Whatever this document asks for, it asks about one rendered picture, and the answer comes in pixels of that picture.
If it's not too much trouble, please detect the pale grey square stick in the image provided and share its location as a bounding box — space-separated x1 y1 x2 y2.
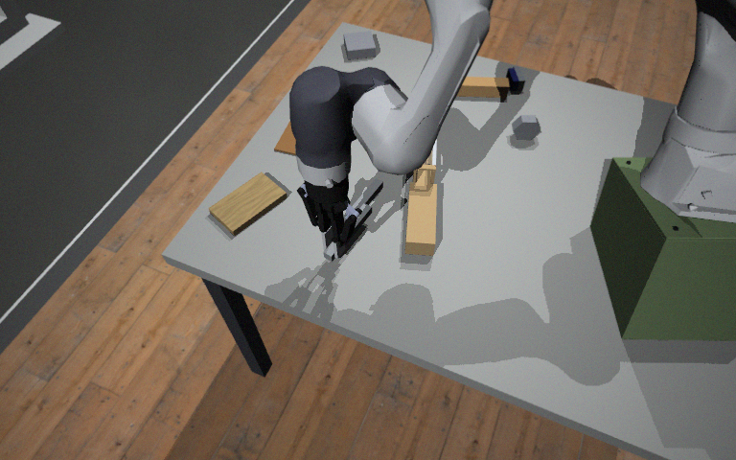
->
352 178 383 209
323 203 372 262

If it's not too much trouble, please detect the long wooden batten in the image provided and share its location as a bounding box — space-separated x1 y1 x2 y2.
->
457 77 510 98

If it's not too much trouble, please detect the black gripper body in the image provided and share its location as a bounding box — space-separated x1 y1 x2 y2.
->
305 175 350 214

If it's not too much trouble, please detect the brown clipboard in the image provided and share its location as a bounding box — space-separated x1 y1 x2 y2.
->
274 121 296 155

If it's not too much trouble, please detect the light brown wooden block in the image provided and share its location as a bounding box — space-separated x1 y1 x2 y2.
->
208 172 288 236

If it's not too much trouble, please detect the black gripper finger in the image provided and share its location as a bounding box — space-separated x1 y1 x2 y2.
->
325 200 362 259
297 182 334 251

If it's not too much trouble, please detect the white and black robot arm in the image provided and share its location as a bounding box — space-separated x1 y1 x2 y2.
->
289 0 736 223

